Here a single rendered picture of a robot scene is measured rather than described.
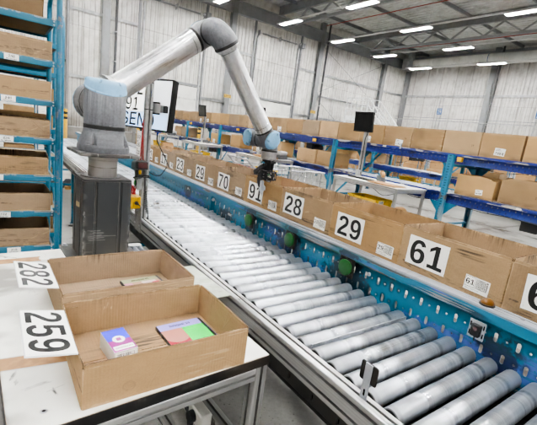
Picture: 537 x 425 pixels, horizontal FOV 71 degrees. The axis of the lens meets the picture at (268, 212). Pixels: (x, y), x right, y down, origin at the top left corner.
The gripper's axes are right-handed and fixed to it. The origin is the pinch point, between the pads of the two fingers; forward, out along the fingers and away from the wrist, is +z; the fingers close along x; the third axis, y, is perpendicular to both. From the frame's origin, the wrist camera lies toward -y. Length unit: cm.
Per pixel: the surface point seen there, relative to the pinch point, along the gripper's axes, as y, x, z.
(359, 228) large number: 77, -1, 0
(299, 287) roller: 77, -30, 23
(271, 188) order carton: 8.8, -0.4, -4.4
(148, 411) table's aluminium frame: 112, -102, 27
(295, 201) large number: 31.8, -0.6, -2.1
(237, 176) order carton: -29.5, -0.4, -4.8
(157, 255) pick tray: 50, -80, 15
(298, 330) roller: 103, -53, 23
